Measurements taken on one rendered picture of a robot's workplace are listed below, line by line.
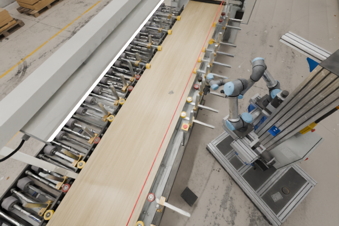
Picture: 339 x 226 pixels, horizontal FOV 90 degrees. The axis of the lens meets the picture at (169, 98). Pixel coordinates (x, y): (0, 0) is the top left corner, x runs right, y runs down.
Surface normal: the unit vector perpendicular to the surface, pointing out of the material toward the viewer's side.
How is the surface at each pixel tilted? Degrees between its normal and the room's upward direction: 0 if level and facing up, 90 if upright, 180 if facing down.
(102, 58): 60
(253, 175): 0
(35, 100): 90
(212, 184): 0
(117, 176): 0
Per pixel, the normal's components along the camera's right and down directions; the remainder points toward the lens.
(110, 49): 0.79, -0.03
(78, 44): -0.04, -0.56
